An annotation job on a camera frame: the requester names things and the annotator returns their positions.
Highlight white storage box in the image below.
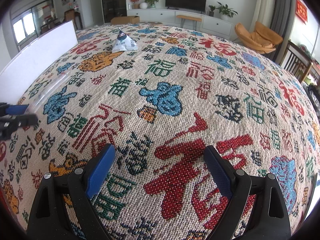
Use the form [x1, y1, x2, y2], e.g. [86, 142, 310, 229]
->
[0, 21, 78, 105]

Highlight patterned woven table cloth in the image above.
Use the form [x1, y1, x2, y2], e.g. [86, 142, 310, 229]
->
[1, 23, 319, 239]

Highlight white blue triangular packet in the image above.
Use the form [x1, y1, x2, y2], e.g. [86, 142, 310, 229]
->
[112, 29, 138, 53]

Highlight dark wooden chair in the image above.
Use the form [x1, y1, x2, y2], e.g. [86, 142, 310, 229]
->
[280, 40, 313, 83]

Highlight orange lounge chair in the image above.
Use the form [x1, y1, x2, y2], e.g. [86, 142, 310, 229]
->
[234, 21, 283, 54]

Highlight cardboard box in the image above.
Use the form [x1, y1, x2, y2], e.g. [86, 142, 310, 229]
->
[111, 16, 140, 25]

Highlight white tv cabinet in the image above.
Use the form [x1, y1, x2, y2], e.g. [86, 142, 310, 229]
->
[127, 9, 233, 39]

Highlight green potted plant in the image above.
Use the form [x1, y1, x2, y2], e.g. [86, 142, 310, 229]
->
[217, 2, 238, 21]

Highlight small wooden bench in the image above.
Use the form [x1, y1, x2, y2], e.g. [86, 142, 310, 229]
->
[176, 15, 202, 30]

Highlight grey curtain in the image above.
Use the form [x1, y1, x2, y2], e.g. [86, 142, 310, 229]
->
[270, 0, 293, 41]

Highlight red wall hanging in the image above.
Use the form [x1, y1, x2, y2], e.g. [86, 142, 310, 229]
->
[296, 0, 308, 24]

